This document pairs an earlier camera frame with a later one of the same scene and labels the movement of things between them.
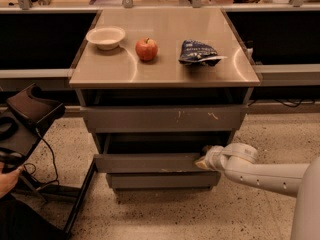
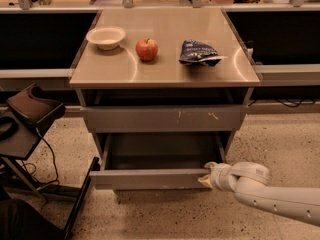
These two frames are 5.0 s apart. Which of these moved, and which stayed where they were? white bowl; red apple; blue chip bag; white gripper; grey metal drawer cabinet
Moved: white gripper
Stayed: grey metal drawer cabinet; white bowl; blue chip bag; red apple
